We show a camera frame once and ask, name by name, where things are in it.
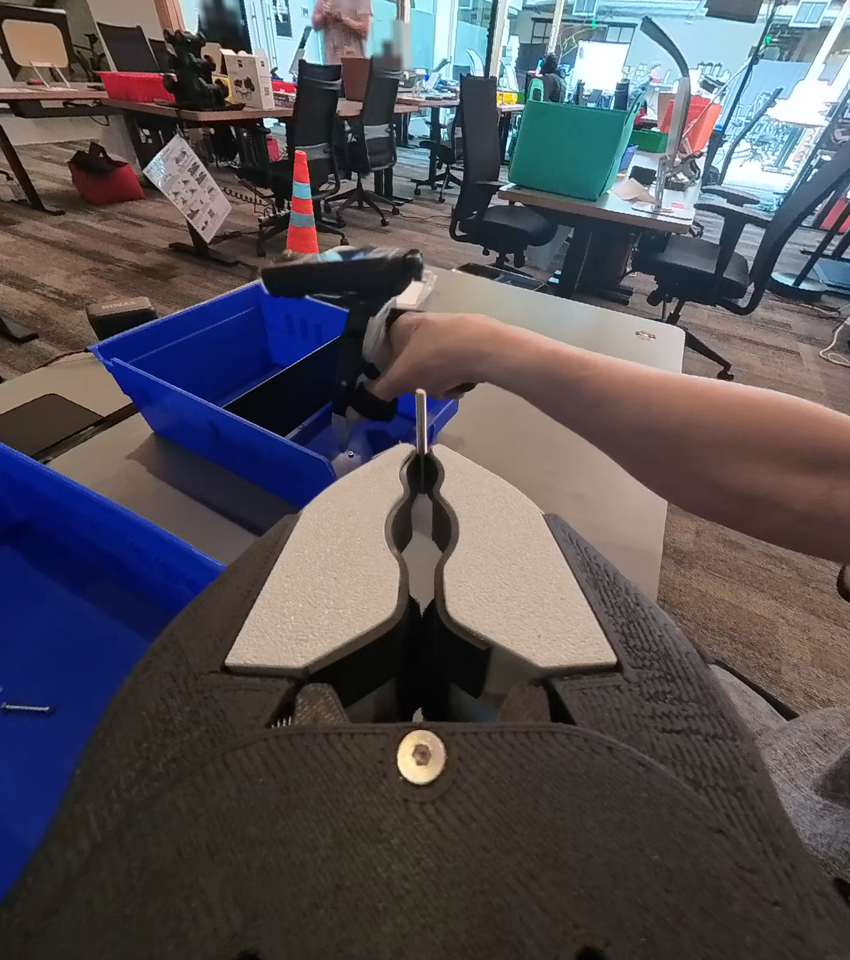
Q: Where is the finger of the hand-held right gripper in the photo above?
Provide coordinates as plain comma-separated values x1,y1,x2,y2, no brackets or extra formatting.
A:
329,408,369,461

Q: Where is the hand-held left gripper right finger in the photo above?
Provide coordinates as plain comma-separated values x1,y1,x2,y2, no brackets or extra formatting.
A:
429,444,618,674

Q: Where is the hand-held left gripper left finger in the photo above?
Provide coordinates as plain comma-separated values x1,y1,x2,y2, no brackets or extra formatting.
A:
224,442,418,676

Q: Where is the blue divided plastic bin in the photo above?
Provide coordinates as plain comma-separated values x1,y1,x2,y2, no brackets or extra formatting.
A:
87,281,460,513

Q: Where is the blue labelled plastic bin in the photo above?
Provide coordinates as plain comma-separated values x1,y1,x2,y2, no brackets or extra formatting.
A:
0,412,228,960

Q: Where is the person's right forearm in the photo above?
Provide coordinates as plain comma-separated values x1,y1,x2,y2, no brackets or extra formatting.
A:
470,328,850,583

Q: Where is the person's right hand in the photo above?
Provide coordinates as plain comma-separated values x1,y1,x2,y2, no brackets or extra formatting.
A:
371,309,487,402

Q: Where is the orange blue-striped traffic cone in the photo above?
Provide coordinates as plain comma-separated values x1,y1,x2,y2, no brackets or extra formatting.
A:
286,150,321,257

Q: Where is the black bin divider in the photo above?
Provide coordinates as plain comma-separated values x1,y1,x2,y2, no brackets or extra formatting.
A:
226,351,345,441

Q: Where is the white instruction sheet sign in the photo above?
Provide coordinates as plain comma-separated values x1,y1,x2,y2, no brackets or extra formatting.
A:
143,134,243,268

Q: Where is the white product box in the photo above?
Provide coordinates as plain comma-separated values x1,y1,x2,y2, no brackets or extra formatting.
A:
221,48,276,112

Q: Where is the red bag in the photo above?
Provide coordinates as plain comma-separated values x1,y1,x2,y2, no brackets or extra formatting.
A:
67,141,147,208

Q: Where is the black robot toy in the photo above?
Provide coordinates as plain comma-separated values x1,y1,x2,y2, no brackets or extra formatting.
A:
161,28,231,113

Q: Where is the green fabric bin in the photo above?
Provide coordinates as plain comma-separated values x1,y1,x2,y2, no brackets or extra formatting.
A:
507,78,648,203

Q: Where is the red plastic bin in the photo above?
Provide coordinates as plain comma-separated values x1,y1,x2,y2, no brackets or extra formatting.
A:
97,69,175,105

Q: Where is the black smartphone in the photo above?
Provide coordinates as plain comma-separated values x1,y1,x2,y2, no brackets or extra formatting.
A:
0,393,108,459

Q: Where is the silver gooseneck desk lamp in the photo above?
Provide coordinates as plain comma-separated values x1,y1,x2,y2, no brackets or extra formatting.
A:
638,15,694,213

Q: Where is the black framed beige board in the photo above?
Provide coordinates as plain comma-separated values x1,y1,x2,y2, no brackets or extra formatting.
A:
0,0,82,85

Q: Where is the red basket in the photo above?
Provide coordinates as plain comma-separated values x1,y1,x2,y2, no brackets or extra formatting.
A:
657,93,724,156

